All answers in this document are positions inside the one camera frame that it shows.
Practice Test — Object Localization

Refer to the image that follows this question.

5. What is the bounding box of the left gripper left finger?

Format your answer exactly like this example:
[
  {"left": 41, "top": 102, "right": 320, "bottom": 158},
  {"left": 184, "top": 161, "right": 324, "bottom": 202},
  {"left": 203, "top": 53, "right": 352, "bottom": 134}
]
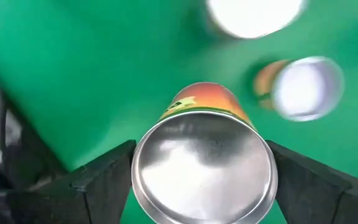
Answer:
[{"left": 0, "top": 139, "right": 137, "bottom": 224}]

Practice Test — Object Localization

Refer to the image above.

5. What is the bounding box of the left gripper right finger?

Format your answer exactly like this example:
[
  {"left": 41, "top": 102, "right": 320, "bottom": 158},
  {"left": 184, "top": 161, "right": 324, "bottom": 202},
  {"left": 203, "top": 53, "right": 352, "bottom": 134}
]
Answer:
[{"left": 265, "top": 140, "right": 358, "bottom": 224}]

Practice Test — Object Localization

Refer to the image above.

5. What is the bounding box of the orange pineapple tin can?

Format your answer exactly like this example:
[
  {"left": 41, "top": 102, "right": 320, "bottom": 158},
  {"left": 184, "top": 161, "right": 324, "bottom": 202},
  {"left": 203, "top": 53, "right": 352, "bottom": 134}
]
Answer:
[
  {"left": 131, "top": 81, "right": 278, "bottom": 224},
  {"left": 252, "top": 55, "right": 345, "bottom": 123}
]

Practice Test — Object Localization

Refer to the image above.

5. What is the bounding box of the blue cherries tin can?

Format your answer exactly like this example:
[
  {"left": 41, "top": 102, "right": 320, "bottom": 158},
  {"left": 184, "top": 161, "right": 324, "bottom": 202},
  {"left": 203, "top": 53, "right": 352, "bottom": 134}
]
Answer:
[{"left": 206, "top": 0, "right": 308, "bottom": 40}]

